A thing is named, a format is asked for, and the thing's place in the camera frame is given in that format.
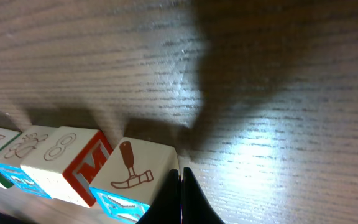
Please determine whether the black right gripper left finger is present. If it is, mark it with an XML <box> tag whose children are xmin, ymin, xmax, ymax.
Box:
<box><xmin>137</xmin><ymin>169</ymin><xmax>181</xmax><ymax>224</ymax></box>

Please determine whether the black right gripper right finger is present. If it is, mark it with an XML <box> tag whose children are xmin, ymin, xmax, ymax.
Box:
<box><xmin>181</xmin><ymin>167</ymin><xmax>224</xmax><ymax>224</ymax></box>

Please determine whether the wooden block blue X top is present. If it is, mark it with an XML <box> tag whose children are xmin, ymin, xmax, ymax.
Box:
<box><xmin>89</xmin><ymin>137</ymin><xmax>179</xmax><ymax>223</ymax></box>

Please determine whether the wooden block number 8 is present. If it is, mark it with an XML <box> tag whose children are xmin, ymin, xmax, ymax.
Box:
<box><xmin>20</xmin><ymin>126</ymin><xmax>113</xmax><ymax>208</ymax></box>

